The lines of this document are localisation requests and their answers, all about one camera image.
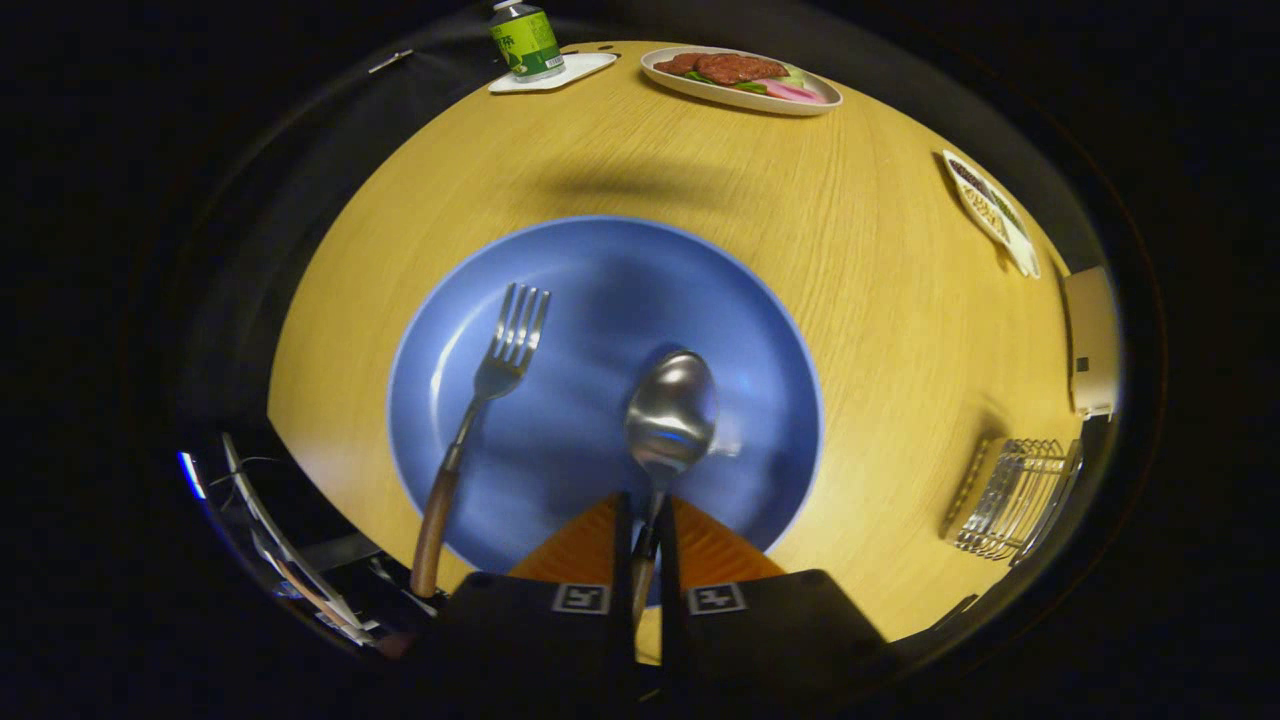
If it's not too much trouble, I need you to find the green label plastic bottle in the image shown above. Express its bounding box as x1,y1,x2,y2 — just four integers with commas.
488,0,566,82

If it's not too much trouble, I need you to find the metal wire basket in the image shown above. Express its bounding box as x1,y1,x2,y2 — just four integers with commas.
944,437,1085,567

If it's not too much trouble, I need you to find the wooden handle metal spoon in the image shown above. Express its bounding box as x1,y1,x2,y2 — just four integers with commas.
624,348,720,633

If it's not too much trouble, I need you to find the white side desk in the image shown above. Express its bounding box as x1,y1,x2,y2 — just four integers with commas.
218,431,411,656

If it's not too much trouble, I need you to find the white square coaster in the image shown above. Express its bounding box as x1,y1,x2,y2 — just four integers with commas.
488,52,619,95

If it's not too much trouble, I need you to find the white toaster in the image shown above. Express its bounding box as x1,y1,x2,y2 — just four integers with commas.
1061,265,1122,420

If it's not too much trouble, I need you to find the blue round plate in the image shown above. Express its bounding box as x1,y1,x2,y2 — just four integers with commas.
387,215,825,607

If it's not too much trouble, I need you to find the plate of meat and vegetables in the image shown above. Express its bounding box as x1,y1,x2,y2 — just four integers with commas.
640,45,844,117

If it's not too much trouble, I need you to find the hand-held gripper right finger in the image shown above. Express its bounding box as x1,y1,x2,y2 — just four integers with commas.
658,494,893,697

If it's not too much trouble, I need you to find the wooden handle metal fork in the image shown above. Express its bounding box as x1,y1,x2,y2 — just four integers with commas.
409,282,552,600

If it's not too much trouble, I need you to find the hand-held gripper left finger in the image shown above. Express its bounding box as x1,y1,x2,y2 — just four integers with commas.
420,490,637,693

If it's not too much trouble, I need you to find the white divided dish with beans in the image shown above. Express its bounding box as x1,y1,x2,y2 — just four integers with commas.
941,149,1042,280

